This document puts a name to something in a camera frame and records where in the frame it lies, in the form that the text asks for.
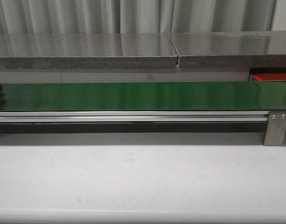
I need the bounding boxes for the grey stone counter slab left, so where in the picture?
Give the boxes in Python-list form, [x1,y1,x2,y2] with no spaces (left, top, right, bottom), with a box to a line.
[0,34,178,70]

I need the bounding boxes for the grey stone counter slab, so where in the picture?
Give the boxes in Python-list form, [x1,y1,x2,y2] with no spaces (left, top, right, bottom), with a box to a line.
[0,34,178,70]
[171,31,286,69]

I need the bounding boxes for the steel conveyor support bracket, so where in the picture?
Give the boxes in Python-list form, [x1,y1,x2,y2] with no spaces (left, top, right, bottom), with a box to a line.
[264,111,286,146]

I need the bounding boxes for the red plastic tray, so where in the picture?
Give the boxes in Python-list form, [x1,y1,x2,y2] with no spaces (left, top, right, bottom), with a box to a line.
[251,73,286,82]

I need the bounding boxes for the green conveyor belt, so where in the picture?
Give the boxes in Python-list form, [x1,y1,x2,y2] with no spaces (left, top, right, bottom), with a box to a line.
[0,81,286,112]

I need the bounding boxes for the aluminium conveyor frame rail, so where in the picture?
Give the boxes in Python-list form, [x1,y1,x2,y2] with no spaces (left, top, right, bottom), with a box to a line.
[0,111,270,123]

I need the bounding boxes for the white pleated curtain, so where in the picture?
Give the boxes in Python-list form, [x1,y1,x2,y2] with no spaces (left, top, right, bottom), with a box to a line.
[0,0,276,34]

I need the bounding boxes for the grey stone counter slab right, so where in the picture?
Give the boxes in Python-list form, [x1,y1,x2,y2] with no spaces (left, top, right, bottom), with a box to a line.
[171,31,286,69]

